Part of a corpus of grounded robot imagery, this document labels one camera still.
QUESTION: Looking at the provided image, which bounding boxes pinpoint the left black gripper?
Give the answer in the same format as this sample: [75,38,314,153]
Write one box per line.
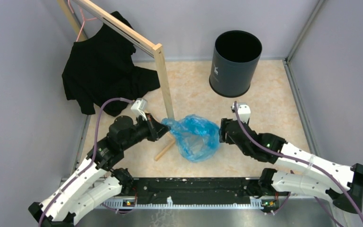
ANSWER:
[122,113,172,150]

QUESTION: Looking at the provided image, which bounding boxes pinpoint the blue plastic trash bag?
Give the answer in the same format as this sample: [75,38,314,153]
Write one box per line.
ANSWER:
[161,114,220,163]

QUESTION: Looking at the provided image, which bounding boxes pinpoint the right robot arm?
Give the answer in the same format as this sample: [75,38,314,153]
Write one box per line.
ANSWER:
[219,118,363,214]

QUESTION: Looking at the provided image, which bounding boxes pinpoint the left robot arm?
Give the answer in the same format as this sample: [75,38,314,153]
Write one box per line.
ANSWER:
[28,113,171,227]

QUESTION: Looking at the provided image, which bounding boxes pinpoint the dark grey trash bin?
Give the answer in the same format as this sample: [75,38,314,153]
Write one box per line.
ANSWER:
[209,30,262,98]

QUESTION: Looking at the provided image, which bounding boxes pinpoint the wooden clothes rack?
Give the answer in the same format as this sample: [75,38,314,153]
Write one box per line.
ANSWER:
[57,0,176,162]

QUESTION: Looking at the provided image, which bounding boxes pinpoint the black t-shirt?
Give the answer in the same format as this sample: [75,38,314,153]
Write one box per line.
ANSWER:
[62,24,160,115]

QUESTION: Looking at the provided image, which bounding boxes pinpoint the pink clothes hanger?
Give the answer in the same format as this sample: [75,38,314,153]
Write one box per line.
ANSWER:
[67,0,97,42]

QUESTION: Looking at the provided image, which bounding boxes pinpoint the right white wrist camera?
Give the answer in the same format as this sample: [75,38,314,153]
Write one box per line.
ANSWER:
[231,103,251,124]

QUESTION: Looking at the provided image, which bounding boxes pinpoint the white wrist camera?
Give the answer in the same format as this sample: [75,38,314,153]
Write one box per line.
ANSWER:
[231,103,251,124]
[130,98,148,121]

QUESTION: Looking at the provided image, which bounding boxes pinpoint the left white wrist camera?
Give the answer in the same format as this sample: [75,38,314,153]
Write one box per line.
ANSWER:
[130,98,148,121]

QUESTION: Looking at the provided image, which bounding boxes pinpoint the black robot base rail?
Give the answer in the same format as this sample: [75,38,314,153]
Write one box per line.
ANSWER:
[108,177,288,210]

